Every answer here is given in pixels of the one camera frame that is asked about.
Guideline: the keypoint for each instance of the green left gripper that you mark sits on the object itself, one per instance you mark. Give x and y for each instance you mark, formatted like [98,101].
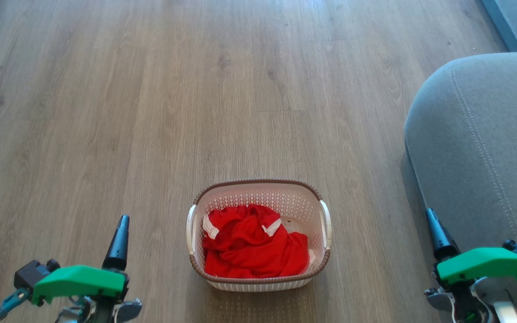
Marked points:
[79,280]

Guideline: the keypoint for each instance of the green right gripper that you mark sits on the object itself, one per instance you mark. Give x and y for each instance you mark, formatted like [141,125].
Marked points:
[485,264]

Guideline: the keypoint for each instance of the red shirt white trim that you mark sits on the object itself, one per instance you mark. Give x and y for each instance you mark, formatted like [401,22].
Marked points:
[240,233]

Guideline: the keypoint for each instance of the grey fabric sofa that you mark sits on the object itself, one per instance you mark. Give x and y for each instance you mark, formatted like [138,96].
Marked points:
[478,148]

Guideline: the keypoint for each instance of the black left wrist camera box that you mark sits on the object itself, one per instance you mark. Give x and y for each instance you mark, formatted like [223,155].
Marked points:
[32,273]

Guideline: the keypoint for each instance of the white basket brown rim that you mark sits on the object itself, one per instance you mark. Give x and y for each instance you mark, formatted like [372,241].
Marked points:
[258,195]

